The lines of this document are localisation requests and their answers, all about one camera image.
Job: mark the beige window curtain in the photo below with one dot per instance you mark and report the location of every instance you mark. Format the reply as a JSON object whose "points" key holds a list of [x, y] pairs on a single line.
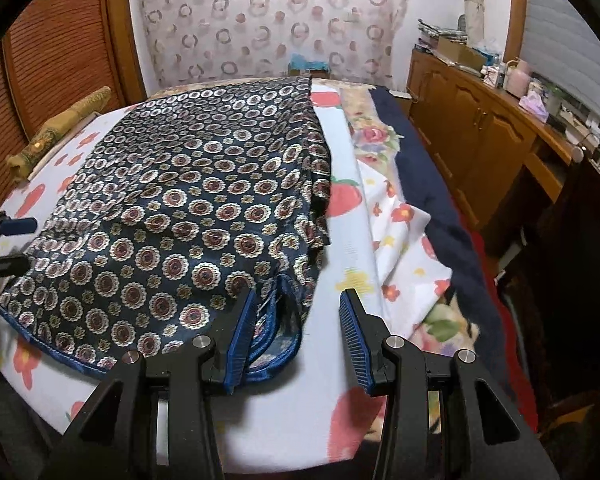
{"points": [[482, 0]]}

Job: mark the wooden louvered door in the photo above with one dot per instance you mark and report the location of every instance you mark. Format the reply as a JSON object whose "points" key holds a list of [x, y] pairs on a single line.
{"points": [[55, 60]]}

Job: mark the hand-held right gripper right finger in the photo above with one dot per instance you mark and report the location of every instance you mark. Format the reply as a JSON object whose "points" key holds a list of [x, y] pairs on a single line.
{"points": [[355, 345]]}

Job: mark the grey window blind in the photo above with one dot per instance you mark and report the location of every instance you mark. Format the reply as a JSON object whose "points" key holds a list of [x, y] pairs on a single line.
{"points": [[575, 35]]}

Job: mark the circle pattern curtain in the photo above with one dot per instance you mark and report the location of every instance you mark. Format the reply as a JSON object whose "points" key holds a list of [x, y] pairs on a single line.
{"points": [[270, 20]]}

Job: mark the white strawberry print sheet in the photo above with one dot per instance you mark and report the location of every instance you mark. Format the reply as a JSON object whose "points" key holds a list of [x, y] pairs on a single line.
{"points": [[290, 410]]}

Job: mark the black chair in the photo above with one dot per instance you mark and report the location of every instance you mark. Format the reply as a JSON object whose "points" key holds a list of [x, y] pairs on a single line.
{"points": [[580, 360]]}

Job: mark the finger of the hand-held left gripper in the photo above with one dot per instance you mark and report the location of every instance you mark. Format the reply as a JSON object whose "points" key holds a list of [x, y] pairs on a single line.
{"points": [[20, 225], [10, 264]]}

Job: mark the golden brown cloth bundle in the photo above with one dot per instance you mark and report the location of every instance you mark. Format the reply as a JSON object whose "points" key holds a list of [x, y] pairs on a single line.
{"points": [[65, 125]]}

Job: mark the purple tissue pack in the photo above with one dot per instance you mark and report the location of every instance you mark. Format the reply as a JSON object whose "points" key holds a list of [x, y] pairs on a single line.
{"points": [[534, 106]]}

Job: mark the stack of newspapers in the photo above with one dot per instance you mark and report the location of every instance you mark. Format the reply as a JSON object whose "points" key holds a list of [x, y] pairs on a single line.
{"points": [[440, 30]]}

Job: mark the white round knob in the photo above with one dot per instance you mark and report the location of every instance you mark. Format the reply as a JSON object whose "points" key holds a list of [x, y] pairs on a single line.
{"points": [[578, 154]]}

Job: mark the navy medallion print satin garment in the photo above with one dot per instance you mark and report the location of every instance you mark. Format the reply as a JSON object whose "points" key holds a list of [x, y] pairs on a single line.
{"points": [[180, 200]]}

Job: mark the wooden cabinet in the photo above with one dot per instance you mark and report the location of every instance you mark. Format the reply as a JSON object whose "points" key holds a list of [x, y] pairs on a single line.
{"points": [[480, 120]]}

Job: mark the blue box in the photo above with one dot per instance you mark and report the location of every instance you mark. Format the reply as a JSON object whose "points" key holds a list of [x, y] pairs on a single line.
{"points": [[307, 65]]}

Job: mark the cardboard box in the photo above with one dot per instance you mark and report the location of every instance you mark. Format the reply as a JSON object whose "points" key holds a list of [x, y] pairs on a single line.
{"points": [[460, 52]]}

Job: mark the pink kettle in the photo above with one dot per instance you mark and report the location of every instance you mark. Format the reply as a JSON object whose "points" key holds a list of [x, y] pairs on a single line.
{"points": [[517, 79]]}

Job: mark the white red flower cloth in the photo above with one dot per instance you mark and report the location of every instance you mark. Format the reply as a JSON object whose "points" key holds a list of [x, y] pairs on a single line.
{"points": [[405, 240]]}

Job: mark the navy blanket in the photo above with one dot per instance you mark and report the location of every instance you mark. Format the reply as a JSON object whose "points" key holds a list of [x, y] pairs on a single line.
{"points": [[450, 210]]}

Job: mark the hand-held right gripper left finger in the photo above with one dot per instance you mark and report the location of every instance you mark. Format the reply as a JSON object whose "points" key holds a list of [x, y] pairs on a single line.
{"points": [[240, 340]]}

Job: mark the red blanket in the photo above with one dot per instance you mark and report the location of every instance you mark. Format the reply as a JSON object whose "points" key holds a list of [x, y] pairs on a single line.
{"points": [[510, 320]]}

